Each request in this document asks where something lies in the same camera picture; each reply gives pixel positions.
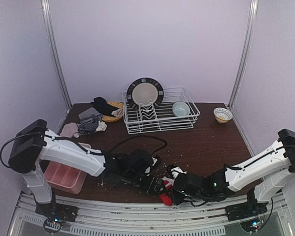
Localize striped navy underwear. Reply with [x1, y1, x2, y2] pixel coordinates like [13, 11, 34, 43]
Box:
[78, 115, 107, 135]

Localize beige pink underwear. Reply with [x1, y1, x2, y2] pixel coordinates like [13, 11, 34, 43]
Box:
[60, 122, 79, 138]

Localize patterned white yellow bowl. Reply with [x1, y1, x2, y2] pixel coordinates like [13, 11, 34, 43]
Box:
[213, 107, 233, 123]

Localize white cream sock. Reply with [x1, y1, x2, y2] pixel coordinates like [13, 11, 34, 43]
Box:
[111, 108, 124, 118]

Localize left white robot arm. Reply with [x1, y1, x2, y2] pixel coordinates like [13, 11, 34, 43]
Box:
[0, 119, 165, 204]

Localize light blue bowl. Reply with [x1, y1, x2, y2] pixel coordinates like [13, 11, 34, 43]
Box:
[172, 101, 190, 117]

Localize left metal frame post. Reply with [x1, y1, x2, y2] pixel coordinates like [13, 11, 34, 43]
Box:
[41, 0, 72, 110]

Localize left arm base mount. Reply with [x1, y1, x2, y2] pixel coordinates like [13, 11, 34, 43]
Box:
[35, 203, 78, 234]

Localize pink plastic organizer box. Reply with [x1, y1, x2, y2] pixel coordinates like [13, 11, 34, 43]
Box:
[43, 142, 91, 195]

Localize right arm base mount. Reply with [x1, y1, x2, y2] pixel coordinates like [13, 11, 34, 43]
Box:
[225, 198, 274, 234]

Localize grey striped underwear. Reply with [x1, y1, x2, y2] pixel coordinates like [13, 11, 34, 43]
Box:
[78, 107, 101, 120]

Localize right metal frame post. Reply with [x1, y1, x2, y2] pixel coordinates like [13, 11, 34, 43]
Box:
[228, 0, 259, 110]

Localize white wire dish rack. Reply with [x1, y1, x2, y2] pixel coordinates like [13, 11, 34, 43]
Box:
[122, 88, 200, 135]

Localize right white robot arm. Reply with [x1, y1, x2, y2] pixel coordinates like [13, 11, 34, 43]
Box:
[167, 129, 295, 205]

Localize metal frame post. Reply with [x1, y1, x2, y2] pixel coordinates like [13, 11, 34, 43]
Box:
[228, 0, 259, 110]
[41, 0, 72, 110]

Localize red white-trimmed underwear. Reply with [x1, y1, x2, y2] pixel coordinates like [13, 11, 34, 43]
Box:
[159, 177, 174, 206]

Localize black rimmed grey plate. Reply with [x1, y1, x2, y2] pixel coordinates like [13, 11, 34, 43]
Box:
[126, 78, 164, 110]

